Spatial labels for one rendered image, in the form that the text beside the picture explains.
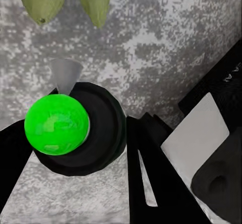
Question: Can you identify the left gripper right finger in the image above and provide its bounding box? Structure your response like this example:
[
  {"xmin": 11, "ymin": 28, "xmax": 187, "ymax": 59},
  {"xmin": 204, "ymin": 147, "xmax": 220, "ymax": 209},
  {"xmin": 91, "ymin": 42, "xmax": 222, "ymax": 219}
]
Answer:
[{"xmin": 125, "ymin": 116, "xmax": 212, "ymax": 224}]

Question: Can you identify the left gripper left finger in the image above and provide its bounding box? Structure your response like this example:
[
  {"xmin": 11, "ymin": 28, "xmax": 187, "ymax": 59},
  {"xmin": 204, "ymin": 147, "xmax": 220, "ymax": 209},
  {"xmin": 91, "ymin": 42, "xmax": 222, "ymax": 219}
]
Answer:
[{"xmin": 0, "ymin": 119, "xmax": 33, "ymax": 213}]

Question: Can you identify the insectifuge atomizer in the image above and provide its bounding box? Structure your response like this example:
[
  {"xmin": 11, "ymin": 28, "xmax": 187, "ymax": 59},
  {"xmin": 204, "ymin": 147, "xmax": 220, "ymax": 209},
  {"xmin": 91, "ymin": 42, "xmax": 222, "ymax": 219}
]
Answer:
[{"xmin": 24, "ymin": 58, "xmax": 127, "ymax": 177}]

